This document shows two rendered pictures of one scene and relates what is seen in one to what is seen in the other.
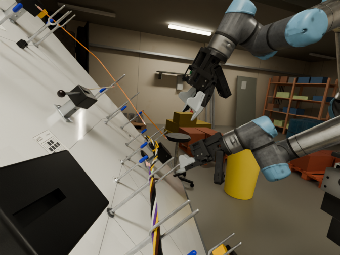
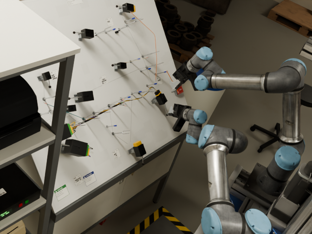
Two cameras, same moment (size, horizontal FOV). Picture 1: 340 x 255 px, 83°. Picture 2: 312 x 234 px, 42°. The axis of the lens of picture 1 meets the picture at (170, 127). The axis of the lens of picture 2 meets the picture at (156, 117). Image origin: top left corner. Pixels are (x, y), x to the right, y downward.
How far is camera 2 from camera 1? 1.99 m
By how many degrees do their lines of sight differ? 42
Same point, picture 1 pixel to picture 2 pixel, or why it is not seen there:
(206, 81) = (181, 78)
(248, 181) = not seen: outside the picture
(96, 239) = (100, 108)
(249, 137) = (189, 116)
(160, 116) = not seen: outside the picture
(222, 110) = not seen: outside the picture
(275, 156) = (191, 131)
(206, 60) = (183, 68)
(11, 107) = (98, 67)
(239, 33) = (197, 65)
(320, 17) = (201, 82)
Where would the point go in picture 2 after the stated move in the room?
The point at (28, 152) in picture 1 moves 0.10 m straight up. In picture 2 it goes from (96, 81) to (99, 66)
